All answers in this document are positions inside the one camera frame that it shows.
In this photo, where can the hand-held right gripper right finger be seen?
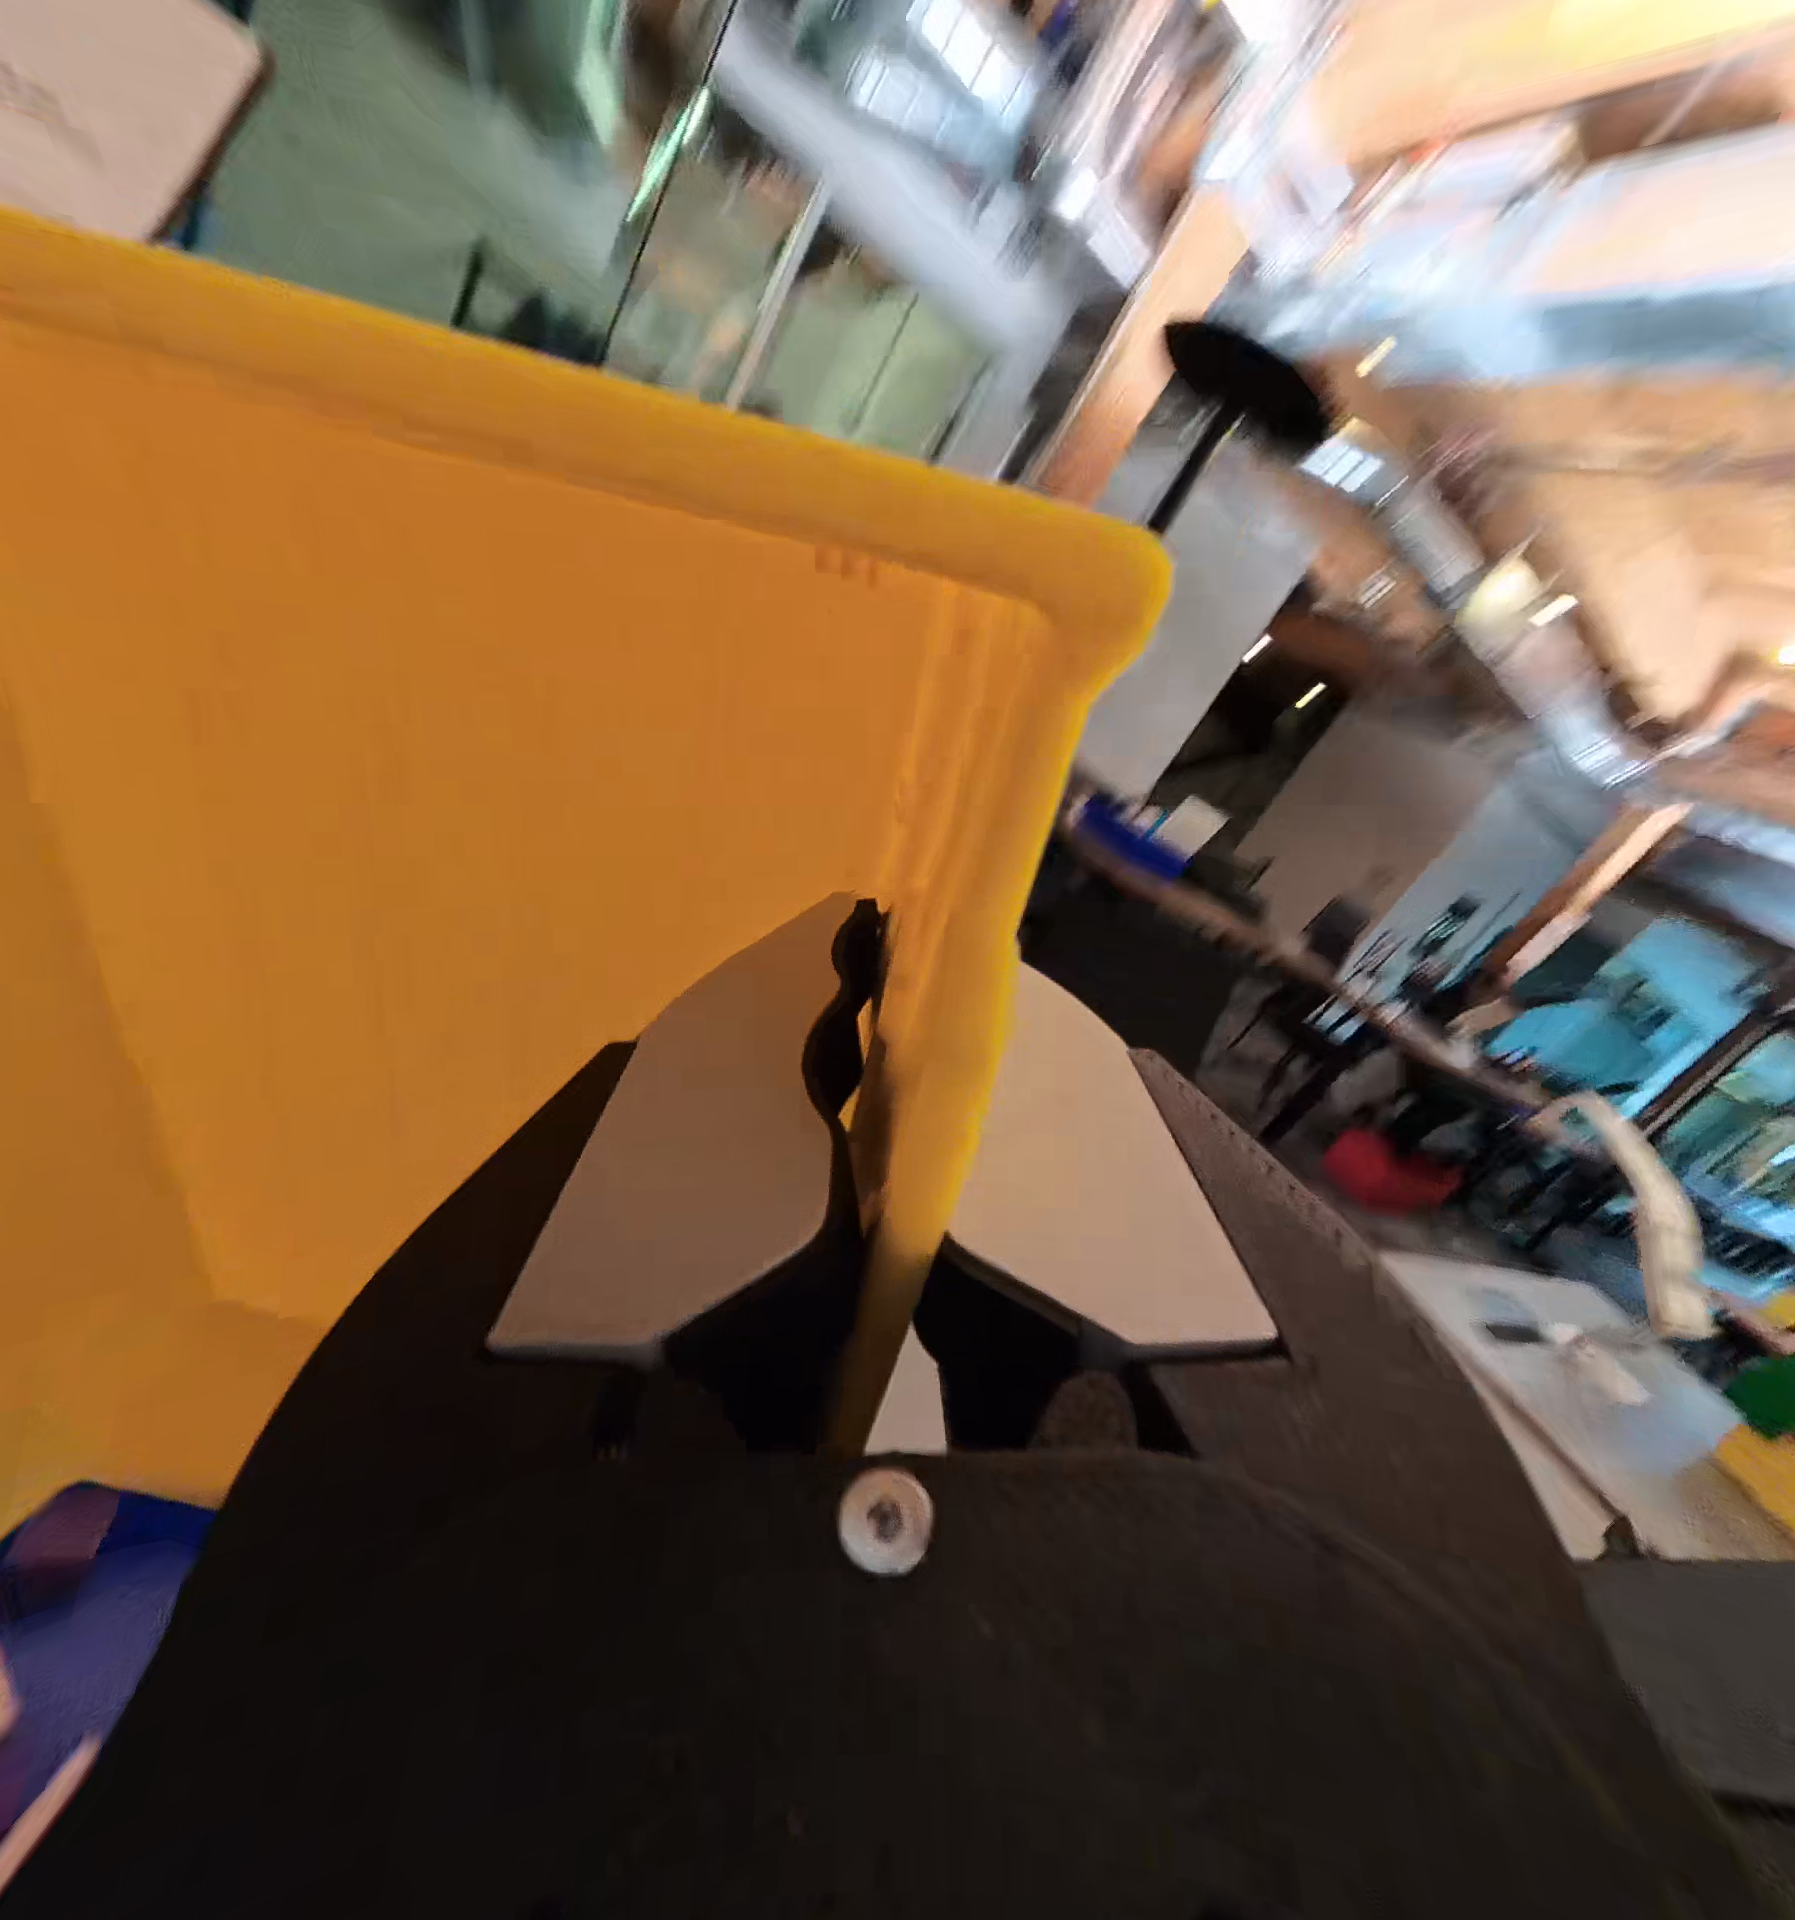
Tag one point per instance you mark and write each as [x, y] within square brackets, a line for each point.
[1109, 1201]

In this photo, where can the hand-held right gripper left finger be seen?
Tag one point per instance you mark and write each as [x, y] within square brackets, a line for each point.
[673, 1201]

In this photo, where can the yellow plastic box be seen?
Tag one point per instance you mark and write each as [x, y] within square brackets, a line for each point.
[387, 675]

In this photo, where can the blue plastic box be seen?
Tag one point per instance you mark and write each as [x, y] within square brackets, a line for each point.
[1131, 841]
[87, 1635]

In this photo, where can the red container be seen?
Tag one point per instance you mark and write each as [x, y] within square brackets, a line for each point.
[1387, 1171]

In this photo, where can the small white stand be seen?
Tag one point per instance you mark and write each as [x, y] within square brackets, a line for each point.
[1589, 1350]

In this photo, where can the white table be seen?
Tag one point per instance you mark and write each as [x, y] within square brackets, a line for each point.
[1559, 1424]

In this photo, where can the pale curved board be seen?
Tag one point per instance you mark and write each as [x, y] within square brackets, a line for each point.
[1663, 1215]

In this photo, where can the printed instruction sheet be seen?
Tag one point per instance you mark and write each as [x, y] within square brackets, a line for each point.
[1738, 1665]

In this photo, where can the white panel with dark frame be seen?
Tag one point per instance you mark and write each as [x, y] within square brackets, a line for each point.
[57, 105]

